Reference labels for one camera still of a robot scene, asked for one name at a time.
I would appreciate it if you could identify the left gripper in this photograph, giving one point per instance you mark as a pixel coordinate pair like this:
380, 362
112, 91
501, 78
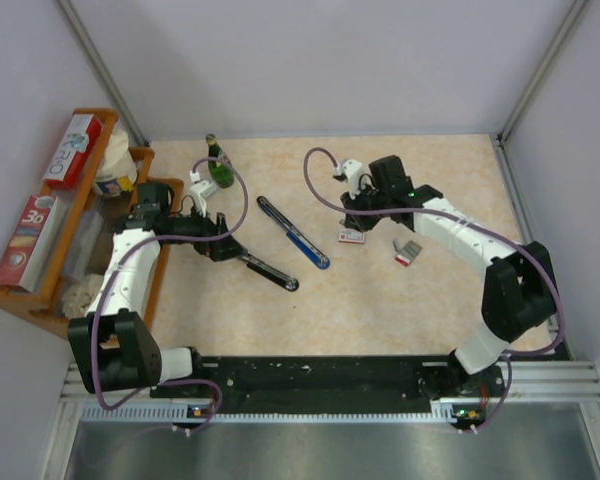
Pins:
221, 249

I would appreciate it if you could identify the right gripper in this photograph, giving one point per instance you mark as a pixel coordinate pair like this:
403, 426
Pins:
357, 222

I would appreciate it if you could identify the black stapler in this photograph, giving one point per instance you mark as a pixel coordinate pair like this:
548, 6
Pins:
270, 273

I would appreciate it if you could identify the red staple box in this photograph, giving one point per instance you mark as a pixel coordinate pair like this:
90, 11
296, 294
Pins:
351, 236

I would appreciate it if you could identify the red staple tray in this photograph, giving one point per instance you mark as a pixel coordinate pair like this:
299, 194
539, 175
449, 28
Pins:
408, 253

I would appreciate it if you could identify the blue stapler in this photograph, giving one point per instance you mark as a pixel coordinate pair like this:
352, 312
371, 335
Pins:
316, 256

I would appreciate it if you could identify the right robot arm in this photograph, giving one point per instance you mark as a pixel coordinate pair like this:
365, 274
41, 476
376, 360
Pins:
515, 296

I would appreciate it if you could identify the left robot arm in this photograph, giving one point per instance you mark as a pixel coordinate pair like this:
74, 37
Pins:
113, 347

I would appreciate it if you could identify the green glass bottle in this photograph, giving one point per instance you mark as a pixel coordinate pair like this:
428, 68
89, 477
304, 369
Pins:
218, 168

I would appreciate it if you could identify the white paper bag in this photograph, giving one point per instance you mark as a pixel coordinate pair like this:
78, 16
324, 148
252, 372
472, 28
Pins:
117, 172

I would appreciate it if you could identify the white cloth roll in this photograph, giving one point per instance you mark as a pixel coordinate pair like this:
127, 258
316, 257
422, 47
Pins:
79, 296

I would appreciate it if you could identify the red white box upper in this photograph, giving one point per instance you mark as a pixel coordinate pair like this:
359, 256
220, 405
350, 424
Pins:
67, 163

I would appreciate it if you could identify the red white box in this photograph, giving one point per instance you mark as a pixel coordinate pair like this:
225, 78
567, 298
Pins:
67, 163
21, 264

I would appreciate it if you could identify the red white box lower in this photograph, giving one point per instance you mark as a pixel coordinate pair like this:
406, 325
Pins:
21, 264

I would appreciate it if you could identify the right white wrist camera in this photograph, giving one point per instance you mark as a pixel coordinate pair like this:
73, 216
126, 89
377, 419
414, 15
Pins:
350, 171

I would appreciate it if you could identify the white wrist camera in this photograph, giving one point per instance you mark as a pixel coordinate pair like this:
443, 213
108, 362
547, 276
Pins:
201, 190
350, 171

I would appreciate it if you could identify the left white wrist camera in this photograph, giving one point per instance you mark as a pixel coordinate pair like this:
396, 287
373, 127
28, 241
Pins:
201, 190

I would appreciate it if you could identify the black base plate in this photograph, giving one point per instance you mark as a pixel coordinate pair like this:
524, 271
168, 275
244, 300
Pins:
340, 385

